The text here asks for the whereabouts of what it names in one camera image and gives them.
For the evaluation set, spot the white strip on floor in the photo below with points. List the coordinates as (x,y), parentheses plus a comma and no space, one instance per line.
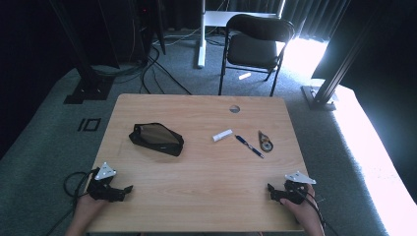
(245,76)

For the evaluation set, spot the person's left hand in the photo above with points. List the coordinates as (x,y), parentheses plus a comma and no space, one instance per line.
(88,206)

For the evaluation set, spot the grey table grommet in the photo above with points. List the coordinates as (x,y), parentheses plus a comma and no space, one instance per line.
(234,108)

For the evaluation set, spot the black metal stand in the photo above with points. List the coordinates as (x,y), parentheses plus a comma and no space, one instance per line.
(331,82)
(86,75)

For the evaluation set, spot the dark equipment cabinet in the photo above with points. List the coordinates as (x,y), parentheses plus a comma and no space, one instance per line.
(141,26)

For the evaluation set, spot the black pencil case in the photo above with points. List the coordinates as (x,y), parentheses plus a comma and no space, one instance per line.
(157,139)

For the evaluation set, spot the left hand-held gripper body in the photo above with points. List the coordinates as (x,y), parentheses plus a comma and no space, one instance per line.
(101,191)

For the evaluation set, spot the blue pen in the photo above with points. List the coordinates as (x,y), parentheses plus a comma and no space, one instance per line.
(249,146)

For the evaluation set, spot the person's right hand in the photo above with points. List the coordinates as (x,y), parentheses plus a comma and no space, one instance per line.
(306,211)

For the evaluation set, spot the white eraser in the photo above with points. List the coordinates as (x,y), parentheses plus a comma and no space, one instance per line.
(222,135)

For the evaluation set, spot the dark curtain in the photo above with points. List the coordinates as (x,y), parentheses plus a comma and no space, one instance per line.
(311,16)

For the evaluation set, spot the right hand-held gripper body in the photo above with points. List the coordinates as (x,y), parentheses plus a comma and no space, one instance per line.
(295,191)

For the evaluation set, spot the black folding chair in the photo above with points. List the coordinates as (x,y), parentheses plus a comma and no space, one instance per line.
(254,49)

